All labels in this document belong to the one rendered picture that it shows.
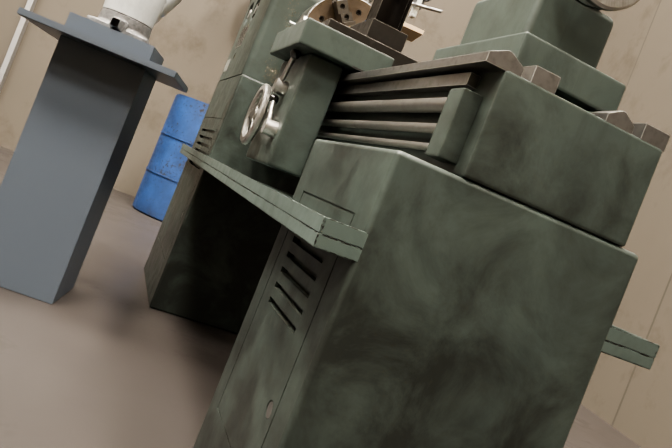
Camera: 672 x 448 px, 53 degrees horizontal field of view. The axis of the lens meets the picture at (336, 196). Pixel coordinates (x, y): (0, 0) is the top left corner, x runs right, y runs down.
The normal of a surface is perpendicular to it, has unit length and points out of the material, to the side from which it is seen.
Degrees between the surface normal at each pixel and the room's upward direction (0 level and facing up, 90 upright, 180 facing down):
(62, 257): 90
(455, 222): 90
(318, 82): 90
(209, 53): 90
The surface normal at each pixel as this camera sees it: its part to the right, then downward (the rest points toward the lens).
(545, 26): 0.30, 0.12
